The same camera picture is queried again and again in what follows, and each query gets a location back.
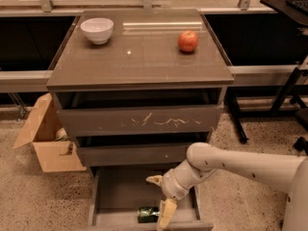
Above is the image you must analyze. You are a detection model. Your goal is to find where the grey drawer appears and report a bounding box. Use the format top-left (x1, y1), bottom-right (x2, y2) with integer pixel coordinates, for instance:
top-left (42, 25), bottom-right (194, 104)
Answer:
top-left (76, 132), bottom-right (212, 167)
top-left (85, 164), bottom-right (214, 231)
top-left (57, 88), bottom-right (224, 137)

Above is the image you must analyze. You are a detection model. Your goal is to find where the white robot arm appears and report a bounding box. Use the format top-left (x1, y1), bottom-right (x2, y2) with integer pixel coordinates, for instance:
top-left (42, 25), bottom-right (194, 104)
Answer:
top-left (146, 142), bottom-right (308, 231)

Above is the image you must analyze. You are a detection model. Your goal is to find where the white ceramic bowl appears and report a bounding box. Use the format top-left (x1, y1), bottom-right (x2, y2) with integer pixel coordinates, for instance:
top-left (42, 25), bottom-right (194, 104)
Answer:
top-left (80, 17), bottom-right (114, 44)

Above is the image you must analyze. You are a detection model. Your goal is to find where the red apple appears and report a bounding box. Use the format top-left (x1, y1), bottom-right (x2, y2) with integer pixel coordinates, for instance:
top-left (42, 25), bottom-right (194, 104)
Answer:
top-left (178, 31), bottom-right (198, 53)

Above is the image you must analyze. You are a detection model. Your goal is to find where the bottom grey drawer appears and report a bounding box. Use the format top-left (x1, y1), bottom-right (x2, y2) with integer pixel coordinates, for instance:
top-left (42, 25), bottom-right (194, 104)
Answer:
top-left (85, 164), bottom-right (214, 231)

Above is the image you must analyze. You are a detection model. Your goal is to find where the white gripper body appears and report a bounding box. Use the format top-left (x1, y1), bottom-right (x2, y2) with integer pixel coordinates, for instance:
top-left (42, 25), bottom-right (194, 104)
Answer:
top-left (161, 168), bottom-right (190, 200)

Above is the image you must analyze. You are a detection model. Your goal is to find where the white object in box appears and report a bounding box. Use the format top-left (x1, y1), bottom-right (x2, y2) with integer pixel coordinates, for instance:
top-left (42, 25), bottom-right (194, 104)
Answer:
top-left (55, 128), bottom-right (69, 141)

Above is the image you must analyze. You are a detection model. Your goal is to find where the grey drawer cabinet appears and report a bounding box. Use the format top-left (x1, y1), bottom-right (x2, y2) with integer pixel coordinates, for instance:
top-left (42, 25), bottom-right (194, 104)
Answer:
top-left (46, 9), bottom-right (235, 178)

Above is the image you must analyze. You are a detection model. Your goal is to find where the green soda can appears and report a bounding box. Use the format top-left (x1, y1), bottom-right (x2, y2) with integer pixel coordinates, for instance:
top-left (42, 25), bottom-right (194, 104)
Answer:
top-left (138, 207), bottom-right (160, 223)

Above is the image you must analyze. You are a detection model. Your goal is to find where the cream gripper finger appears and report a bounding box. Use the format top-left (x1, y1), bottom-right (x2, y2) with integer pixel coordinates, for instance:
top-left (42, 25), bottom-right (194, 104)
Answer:
top-left (146, 175), bottom-right (163, 187)
top-left (157, 198), bottom-right (177, 231)

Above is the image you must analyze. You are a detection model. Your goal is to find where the middle grey drawer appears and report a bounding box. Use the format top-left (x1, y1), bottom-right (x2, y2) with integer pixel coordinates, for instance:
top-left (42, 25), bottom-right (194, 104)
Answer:
top-left (76, 132), bottom-right (212, 167)

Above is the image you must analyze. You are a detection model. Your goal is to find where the cardboard box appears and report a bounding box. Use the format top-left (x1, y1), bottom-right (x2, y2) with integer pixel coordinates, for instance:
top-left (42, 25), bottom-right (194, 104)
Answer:
top-left (13, 93), bottom-right (86, 172)

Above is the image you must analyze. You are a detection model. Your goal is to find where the black office chair base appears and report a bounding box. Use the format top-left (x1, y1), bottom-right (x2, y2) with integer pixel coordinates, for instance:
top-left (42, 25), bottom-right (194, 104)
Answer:
top-left (291, 95), bottom-right (308, 155)

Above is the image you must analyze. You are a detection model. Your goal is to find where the top grey drawer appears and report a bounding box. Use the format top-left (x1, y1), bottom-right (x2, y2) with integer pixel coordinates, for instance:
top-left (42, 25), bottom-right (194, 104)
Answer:
top-left (57, 88), bottom-right (224, 137)

